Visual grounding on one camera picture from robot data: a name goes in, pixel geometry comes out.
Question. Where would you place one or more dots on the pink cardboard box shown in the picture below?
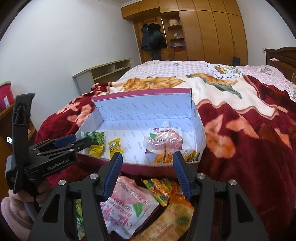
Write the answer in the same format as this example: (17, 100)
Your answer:
(130, 115)

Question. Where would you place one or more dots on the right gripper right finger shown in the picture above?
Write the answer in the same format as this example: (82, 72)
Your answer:
(217, 211)

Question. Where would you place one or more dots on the dark hanging jacket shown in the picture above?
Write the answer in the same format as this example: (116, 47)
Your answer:
(153, 41)

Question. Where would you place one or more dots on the wooden nightstand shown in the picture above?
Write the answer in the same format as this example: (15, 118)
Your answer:
(6, 149)

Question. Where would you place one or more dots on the pink checkered bed sheet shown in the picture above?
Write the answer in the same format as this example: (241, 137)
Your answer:
(266, 74)

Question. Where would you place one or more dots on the orange cracker packet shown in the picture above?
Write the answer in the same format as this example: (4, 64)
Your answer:
(172, 223)

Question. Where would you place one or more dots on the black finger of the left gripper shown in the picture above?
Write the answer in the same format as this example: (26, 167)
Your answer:
(78, 145)

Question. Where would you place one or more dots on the red floral blanket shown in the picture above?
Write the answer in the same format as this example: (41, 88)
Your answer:
(250, 137)

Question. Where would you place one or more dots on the red plastic bin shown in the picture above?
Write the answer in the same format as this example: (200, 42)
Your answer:
(6, 95)

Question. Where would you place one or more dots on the colourful gummy candy packet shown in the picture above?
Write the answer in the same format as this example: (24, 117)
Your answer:
(162, 189)

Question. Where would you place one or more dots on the white low shelf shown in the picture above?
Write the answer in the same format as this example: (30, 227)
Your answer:
(108, 72)

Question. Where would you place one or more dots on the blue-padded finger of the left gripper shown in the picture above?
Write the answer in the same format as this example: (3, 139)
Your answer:
(55, 144)

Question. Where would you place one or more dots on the person's left hand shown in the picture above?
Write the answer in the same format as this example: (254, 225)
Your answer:
(16, 222)

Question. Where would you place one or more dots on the pink white snack bag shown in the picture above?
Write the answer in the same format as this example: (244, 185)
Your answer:
(129, 207)

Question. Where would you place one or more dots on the green snack bag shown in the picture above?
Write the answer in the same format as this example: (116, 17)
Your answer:
(98, 138)
(79, 220)

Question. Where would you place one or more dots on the wooden wardrobe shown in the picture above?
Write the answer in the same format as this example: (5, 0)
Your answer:
(212, 31)

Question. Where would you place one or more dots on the wooden headboard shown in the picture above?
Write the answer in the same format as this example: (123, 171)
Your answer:
(284, 59)

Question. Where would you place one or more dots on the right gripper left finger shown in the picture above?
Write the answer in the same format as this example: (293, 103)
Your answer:
(58, 216)

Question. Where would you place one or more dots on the yellow candy packet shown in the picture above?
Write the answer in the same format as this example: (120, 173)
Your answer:
(96, 151)
(114, 146)

